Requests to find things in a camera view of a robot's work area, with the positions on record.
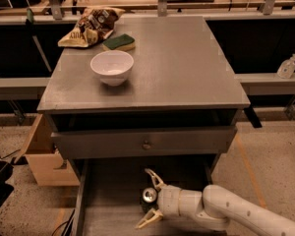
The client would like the open middle drawer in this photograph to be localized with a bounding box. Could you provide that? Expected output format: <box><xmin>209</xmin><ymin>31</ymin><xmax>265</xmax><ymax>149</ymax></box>
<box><xmin>73</xmin><ymin>155</ymin><xmax>227</xmax><ymax>236</ymax></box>

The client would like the grey drawer cabinet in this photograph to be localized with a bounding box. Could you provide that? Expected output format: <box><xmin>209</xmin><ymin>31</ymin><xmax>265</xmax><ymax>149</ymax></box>
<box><xmin>36</xmin><ymin>15</ymin><xmax>252</xmax><ymax>236</ymax></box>

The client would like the wooden box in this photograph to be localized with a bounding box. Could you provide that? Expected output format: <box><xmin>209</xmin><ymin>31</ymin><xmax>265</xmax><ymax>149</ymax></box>
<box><xmin>15</xmin><ymin>114</ymin><xmax>80</xmax><ymax>186</ymax></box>

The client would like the brown yellow chip bag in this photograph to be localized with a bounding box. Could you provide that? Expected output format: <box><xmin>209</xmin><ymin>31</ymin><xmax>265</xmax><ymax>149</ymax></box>
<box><xmin>58</xmin><ymin>7</ymin><xmax>125</xmax><ymax>48</ymax></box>

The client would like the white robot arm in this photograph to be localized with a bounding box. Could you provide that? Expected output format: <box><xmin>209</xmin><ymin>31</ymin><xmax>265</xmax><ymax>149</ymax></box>
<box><xmin>136</xmin><ymin>168</ymin><xmax>295</xmax><ymax>236</ymax></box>

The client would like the top grey drawer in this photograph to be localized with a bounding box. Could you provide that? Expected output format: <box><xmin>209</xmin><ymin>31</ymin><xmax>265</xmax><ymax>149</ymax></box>
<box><xmin>51</xmin><ymin>126</ymin><xmax>237</xmax><ymax>159</ymax></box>

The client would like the green soda can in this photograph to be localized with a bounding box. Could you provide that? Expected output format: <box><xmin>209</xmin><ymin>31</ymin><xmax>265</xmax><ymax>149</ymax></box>
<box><xmin>140</xmin><ymin>187</ymin><xmax>158</xmax><ymax>213</ymax></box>

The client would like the white bowl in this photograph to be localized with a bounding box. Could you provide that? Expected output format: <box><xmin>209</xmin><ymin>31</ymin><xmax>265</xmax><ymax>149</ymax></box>
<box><xmin>90</xmin><ymin>50</ymin><xmax>134</xmax><ymax>87</ymax></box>

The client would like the clear sanitizer bottle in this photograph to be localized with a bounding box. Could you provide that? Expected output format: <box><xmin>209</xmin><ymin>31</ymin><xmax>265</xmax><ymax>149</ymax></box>
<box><xmin>277</xmin><ymin>53</ymin><xmax>295</xmax><ymax>79</ymax></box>

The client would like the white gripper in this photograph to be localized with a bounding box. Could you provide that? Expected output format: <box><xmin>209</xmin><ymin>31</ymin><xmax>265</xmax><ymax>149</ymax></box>
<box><xmin>135</xmin><ymin>168</ymin><xmax>181</xmax><ymax>229</ymax></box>

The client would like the green yellow sponge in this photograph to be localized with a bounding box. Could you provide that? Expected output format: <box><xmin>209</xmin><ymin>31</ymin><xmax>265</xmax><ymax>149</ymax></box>
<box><xmin>102</xmin><ymin>34</ymin><xmax>135</xmax><ymax>51</ymax></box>

